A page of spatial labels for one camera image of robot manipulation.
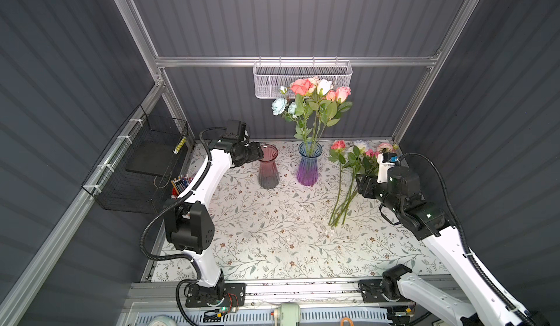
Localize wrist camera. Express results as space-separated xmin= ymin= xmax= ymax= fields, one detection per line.
xmin=376 ymin=153 xmax=400 ymax=184
xmin=223 ymin=120 xmax=247 ymax=143

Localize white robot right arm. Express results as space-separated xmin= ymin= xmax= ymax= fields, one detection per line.
xmin=356 ymin=166 xmax=549 ymax=325

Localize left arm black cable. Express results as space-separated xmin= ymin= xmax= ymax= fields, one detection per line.
xmin=139 ymin=126 xmax=228 ymax=326

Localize white wire mesh basket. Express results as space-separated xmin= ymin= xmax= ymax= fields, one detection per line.
xmin=252 ymin=59 xmax=353 ymax=99

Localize yellow marker in black basket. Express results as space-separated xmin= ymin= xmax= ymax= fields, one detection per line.
xmin=174 ymin=137 xmax=187 ymax=154

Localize pink coral rose stem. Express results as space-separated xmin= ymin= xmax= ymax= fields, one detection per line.
xmin=320 ymin=86 xmax=352 ymax=127

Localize pale pink rose stem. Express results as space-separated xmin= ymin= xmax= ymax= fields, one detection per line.
xmin=365 ymin=142 xmax=395 ymax=159

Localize red pencil cup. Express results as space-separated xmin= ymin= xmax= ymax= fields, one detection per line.
xmin=170 ymin=175 xmax=193 ymax=199

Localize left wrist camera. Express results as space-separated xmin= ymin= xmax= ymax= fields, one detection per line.
xmin=223 ymin=120 xmax=247 ymax=143

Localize purple blue glass vase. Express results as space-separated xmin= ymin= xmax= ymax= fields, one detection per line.
xmin=296 ymin=142 xmax=322 ymax=186

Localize pink peony flower stem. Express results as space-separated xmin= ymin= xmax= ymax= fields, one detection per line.
xmin=290 ymin=78 xmax=319 ymax=144

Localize cream pink rose stem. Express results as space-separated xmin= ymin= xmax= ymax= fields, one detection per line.
xmin=315 ymin=79 xmax=333 ymax=141

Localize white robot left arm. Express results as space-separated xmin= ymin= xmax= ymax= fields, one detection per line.
xmin=164 ymin=138 xmax=263 ymax=304

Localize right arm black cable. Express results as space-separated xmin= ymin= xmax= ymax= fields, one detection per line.
xmin=395 ymin=152 xmax=539 ymax=326

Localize floral table mat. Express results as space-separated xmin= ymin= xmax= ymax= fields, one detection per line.
xmin=150 ymin=139 xmax=452 ymax=282

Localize pink grey glass vase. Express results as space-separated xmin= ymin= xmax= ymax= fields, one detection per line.
xmin=258 ymin=144 xmax=279 ymax=190

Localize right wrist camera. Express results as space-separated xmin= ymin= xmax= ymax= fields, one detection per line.
xmin=376 ymin=153 xmax=400 ymax=184

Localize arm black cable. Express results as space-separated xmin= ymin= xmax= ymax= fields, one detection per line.
xmin=139 ymin=126 xmax=228 ymax=326
xmin=395 ymin=152 xmax=539 ymax=326

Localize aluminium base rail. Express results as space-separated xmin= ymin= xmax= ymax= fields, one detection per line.
xmin=124 ymin=276 xmax=382 ymax=309

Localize black wire mesh basket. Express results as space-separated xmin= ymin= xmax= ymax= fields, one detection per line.
xmin=83 ymin=108 xmax=192 ymax=215

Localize white blue rose stem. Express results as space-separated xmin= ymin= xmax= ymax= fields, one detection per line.
xmin=338 ymin=141 xmax=373 ymax=225

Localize light blue peony flower stem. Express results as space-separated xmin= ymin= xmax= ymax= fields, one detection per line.
xmin=271 ymin=86 xmax=298 ymax=122

